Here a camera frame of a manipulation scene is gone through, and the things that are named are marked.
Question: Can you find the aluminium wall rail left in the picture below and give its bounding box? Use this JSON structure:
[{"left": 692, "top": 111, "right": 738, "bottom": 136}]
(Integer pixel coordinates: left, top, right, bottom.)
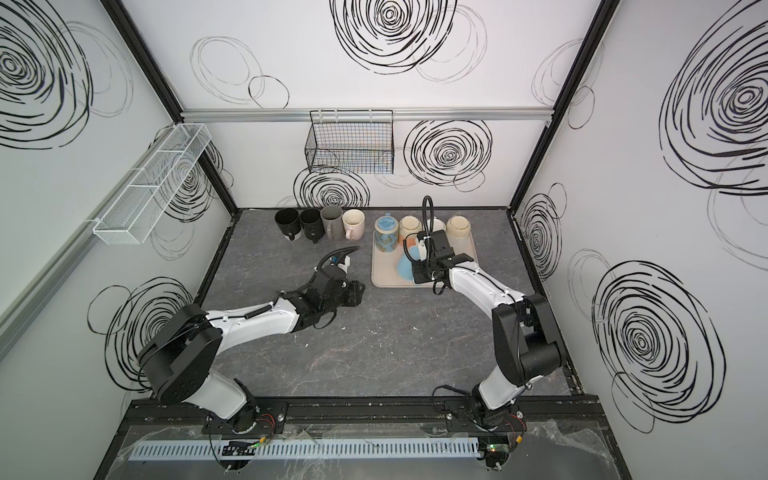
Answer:
[{"left": 1, "top": 124, "right": 178, "bottom": 361}]

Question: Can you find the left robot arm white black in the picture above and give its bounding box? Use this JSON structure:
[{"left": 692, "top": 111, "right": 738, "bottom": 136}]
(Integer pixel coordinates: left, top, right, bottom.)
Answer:
[{"left": 138, "top": 264, "right": 365, "bottom": 434}]

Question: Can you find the orange cream mug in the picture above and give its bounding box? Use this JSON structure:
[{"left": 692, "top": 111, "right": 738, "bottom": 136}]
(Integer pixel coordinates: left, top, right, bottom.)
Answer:
[{"left": 399, "top": 215, "right": 422, "bottom": 248}]

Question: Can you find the black corner frame post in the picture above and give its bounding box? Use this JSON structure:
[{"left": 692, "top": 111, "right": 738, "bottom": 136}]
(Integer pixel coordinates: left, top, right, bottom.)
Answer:
[
  {"left": 508, "top": 0, "right": 620, "bottom": 215},
  {"left": 100, "top": 0, "right": 239, "bottom": 217}
]

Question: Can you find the white black mug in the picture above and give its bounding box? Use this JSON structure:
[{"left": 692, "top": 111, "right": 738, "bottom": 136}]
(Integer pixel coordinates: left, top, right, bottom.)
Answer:
[{"left": 274, "top": 208, "right": 302, "bottom": 241}]

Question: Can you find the aluminium wall rail back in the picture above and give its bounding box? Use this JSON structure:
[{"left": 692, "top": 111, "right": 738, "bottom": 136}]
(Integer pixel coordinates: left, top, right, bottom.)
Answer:
[{"left": 181, "top": 106, "right": 554, "bottom": 123}]

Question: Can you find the blue butterfly mug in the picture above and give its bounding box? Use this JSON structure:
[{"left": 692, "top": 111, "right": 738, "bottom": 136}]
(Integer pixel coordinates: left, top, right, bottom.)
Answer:
[{"left": 374, "top": 213, "right": 399, "bottom": 253}]

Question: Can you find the black corner frame post right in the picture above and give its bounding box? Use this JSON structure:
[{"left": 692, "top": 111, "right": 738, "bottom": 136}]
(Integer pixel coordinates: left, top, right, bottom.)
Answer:
[{"left": 508, "top": 0, "right": 620, "bottom": 215}]

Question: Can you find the beige tan mug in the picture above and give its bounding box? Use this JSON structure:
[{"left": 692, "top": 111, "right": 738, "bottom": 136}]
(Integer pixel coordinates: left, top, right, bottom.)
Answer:
[{"left": 445, "top": 215, "right": 471, "bottom": 247}]

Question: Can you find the beige plastic tray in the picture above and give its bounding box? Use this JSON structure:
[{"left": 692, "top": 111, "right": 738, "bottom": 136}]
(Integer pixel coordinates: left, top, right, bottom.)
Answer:
[{"left": 371, "top": 233, "right": 479, "bottom": 289}]

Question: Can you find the aluminium wall rail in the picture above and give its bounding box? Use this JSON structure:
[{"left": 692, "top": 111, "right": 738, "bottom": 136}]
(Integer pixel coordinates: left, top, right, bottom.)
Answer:
[
  {"left": 1, "top": 124, "right": 178, "bottom": 361},
  {"left": 181, "top": 106, "right": 554, "bottom": 123}
]

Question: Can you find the black corner frame post left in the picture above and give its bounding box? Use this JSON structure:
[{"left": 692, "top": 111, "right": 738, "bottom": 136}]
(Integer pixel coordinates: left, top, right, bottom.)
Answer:
[{"left": 100, "top": 0, "right": 239, "bottom": 217}]

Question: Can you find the white slotted cable duct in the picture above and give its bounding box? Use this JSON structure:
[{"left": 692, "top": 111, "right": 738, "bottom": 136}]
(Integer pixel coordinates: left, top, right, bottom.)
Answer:
[{"left": 128, "top": 438, "right": 481, "bottom": 461}]

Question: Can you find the black wire hanging basket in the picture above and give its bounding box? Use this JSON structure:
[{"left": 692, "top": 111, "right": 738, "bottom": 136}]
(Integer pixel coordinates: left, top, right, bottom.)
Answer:
[{"left": 304, "top": 109, "right": 396, "bottom": 176}]

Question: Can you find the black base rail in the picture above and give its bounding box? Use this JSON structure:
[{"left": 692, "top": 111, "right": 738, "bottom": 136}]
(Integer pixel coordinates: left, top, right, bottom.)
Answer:
[{"left": 117, "top": 395, "right": 608, "bottom": 438}]

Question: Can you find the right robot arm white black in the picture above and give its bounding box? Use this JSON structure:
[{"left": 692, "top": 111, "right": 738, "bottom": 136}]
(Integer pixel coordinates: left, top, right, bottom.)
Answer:
[{"left": 405, "top": 230, "right": 566, "bottom": 429}]

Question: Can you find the light blue mug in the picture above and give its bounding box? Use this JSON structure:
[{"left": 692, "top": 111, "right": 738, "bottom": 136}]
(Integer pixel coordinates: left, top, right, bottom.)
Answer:
[{"left": 396, "top": 244, "right": 421, "bottom": 284}]

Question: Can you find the white wire shelf basket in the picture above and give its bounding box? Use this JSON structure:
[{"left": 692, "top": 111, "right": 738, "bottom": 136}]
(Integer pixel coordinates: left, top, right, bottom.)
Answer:
[{"left": 92, "top": 123, "right": 212, "bottom": 245}]

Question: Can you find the grey mug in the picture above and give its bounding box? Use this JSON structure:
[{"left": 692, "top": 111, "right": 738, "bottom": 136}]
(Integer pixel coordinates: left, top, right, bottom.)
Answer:
[{"left": 320, "top": 205, "right": 345, "bottom": 241}]

